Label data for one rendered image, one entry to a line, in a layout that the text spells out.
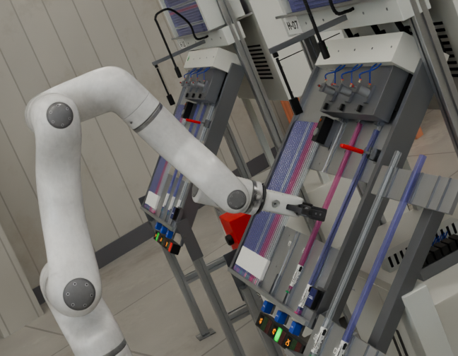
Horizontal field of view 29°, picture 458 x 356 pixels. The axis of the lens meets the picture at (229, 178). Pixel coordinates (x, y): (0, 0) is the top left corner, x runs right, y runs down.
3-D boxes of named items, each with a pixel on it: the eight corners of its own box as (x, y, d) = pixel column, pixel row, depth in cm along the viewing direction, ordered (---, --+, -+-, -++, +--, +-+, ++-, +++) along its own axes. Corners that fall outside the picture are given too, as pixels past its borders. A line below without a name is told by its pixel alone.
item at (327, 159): (388, 191, 218) (370, 183, 216) (292, 167, 281) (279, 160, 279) (439, 68, 219) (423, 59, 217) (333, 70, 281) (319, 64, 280)
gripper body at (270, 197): (265, 185, 212) (307, 196, 215) (251, 181, 222) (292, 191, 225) (257, 215, 212) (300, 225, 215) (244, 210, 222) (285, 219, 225)
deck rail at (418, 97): (331, 337, 216) (309, 328, 214) (329, 335, 217) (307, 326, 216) (444, 68, 217) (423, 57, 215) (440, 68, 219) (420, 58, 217)
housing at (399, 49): (437, 85, 219) (390, 61, 215) (354, 84, 266) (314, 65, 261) (449, 55, 219) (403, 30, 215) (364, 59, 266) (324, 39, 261)
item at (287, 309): (328, 335, 217) (303, 325, 215) (247, 278, 280) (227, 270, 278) (330, 330, 217) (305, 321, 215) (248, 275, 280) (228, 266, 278)
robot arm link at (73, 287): (94, 302, 210) (109, 316, 195) (43, 311, 206) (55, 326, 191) (71, 91, 205) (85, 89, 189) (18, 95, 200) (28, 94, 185)
